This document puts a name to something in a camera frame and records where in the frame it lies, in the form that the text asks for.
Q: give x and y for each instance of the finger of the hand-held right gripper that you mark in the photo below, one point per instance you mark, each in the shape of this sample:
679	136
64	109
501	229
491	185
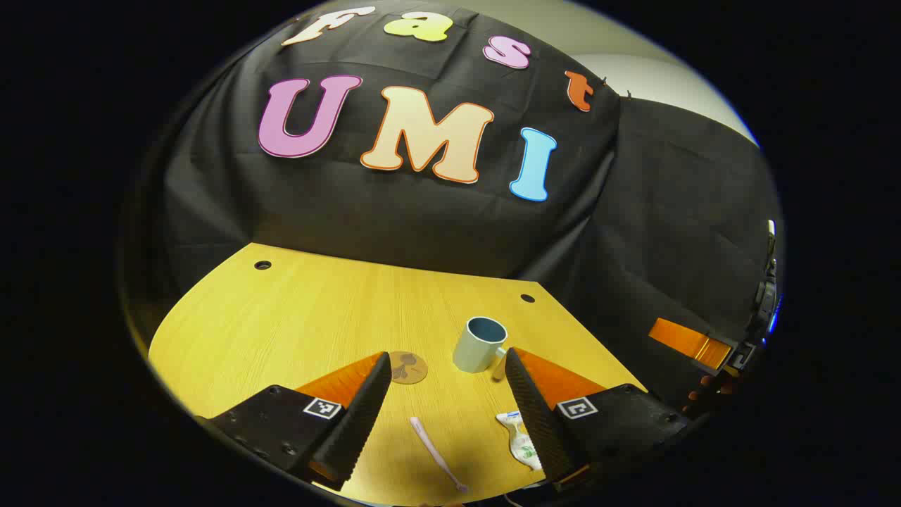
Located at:
686	338

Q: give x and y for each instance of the light blue cup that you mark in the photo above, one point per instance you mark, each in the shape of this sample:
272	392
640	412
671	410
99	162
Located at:
475	348

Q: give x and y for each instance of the white toothpaste tube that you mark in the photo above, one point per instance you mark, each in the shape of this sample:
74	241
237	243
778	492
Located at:
519	440

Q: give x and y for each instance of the black backdrop cloth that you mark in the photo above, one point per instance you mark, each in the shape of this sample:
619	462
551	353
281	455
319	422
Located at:
422	225

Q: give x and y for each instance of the round cork coaster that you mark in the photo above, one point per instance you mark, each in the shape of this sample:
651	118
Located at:
412	370

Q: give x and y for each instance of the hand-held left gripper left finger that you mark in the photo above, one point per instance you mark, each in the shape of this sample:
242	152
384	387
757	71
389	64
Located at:
359	422

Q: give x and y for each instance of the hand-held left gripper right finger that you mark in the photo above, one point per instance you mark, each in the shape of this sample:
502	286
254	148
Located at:
538	422

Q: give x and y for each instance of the pink toothbrush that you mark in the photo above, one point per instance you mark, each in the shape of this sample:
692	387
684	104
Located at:
433	451

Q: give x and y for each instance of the wooden desktop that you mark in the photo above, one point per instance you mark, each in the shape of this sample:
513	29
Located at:
281	331

